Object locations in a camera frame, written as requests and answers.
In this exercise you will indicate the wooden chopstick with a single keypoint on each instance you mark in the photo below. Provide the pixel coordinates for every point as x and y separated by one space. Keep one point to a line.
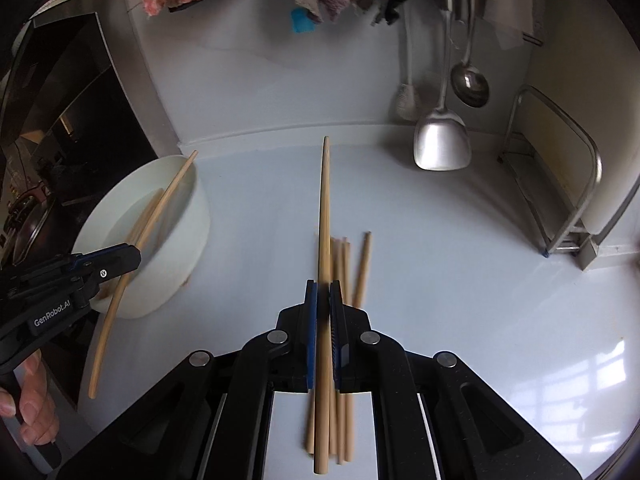
325 210
336 260
346 265
311 430
363 270
182 173

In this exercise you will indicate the steel spatula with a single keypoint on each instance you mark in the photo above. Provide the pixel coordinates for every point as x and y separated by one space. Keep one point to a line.
442 140

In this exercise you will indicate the bundle of wooden chopsticks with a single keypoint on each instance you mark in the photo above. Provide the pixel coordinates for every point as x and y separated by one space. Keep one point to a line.
147 215

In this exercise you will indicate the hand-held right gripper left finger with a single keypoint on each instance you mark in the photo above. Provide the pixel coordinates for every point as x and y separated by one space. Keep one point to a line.
311 335

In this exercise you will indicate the white round basin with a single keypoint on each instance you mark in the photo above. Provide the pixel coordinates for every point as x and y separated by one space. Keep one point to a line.
165 260

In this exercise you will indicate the steel ladle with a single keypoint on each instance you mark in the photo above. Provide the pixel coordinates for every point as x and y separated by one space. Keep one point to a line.
470 85

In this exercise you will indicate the cream cutting board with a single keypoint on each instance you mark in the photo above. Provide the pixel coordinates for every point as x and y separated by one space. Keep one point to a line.
555 160

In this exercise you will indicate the steel cutting board rack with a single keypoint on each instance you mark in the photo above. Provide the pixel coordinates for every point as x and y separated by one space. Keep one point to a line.
595 160

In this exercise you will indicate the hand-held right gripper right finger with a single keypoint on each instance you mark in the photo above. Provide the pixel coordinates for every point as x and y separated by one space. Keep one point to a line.
338 340

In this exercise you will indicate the white hanging cloth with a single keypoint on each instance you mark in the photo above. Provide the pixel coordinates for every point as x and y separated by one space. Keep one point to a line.
500 0

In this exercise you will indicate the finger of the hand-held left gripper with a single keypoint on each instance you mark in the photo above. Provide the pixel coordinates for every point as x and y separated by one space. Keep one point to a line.
117 266
100 254

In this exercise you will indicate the glass pot lid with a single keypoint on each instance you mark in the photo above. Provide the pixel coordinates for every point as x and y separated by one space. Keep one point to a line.
30 230

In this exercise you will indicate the person's left hand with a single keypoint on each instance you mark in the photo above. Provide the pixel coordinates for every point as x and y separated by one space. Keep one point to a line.
35 405

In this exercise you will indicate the black range hood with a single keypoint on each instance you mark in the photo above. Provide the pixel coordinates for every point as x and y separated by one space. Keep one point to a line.
75 85

